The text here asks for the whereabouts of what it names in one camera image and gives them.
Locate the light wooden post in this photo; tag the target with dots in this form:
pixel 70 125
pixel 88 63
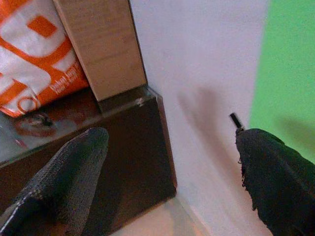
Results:
pixel 103 46

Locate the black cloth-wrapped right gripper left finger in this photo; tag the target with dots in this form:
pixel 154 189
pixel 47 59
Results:
pixel 61 182

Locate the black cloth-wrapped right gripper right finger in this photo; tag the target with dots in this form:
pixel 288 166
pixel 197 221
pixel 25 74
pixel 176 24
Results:
pixel 278 177

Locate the dark brown glass-topped cabinet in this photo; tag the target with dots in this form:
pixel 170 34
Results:
pixel 133 152

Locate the orange and white plastic bag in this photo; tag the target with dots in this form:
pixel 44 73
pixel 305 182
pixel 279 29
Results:
pixel 32 54

